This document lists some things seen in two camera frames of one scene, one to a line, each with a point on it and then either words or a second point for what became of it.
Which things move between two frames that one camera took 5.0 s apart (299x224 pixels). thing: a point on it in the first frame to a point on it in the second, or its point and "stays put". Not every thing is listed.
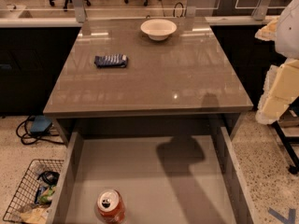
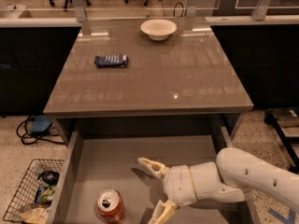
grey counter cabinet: (143, 74) stays put
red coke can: (110, 206) stays put
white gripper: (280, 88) to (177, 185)
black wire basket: (32, 199) stays put
